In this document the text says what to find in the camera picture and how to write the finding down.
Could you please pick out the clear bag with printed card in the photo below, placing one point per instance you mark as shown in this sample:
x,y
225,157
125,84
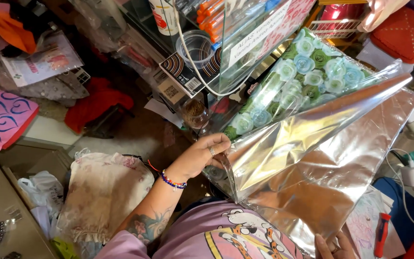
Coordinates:
x,y
41,61

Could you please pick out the pink paper with blue hearts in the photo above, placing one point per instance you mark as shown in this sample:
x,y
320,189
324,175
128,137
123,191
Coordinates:
x,y
0,118

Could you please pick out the person's left hand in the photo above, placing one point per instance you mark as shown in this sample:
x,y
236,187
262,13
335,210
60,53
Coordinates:
x,y
192,158

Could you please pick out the red stitched cushion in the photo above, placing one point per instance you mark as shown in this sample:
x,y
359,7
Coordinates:
x,y
406,34

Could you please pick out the lilac cartoon print t-shirt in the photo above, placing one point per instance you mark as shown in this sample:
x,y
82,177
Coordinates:
x,y
207,233

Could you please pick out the blue green rose wrapping paper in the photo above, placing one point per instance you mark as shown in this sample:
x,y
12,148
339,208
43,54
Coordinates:
x,y
300,79

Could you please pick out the shiny red foil object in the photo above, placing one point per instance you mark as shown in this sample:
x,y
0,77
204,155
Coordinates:
x,y
340,12

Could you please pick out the row of orange markers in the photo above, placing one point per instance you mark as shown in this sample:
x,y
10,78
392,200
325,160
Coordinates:
x,y
210,18

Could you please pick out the round glass jar brown contents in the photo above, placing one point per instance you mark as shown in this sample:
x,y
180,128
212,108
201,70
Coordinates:
x,y
194,113

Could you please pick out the yellow green paper scrap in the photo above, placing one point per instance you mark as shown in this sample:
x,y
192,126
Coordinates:
x,y
63,249

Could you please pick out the orange cloth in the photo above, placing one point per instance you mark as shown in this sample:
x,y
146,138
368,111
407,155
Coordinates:
x,y
5,23

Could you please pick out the red cloth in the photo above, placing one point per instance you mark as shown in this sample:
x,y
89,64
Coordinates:
x,y
97,102

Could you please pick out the person's right hand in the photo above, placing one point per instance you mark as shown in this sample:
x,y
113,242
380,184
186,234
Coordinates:
x,y
332,248

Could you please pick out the clear cellophane sheet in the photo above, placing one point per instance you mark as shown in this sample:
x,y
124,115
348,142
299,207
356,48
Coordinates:
x,y
318,162

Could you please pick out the white plastic bag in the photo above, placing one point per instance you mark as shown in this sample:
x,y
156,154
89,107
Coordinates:
x,y
43,192

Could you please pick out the paper with scribbled drawing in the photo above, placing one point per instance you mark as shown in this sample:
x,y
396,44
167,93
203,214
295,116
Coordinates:
x,y
367,223

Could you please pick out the clear acrylic stand with label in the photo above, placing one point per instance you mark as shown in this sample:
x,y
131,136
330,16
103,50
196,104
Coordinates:
x,y
253,39

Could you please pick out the white bottle with red label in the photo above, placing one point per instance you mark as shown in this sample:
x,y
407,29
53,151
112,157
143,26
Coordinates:
x,y
164,16

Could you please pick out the black box with striped arcs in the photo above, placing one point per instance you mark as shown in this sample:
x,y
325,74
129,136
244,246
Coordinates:
x,y
189,75

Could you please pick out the blue folder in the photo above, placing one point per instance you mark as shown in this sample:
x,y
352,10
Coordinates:
x,y
404,212

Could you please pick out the clear plastic cup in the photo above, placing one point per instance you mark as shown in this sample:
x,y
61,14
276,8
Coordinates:
x,y
196,48

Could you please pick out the person's left fingers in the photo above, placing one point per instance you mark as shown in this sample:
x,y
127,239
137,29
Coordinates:
x,y
218,144

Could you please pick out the cream floral fabric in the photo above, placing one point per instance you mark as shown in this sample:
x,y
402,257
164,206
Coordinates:
x,y
102,194

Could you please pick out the pink rose print paper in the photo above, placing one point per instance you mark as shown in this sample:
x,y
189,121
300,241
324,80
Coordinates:
x,y
293,18

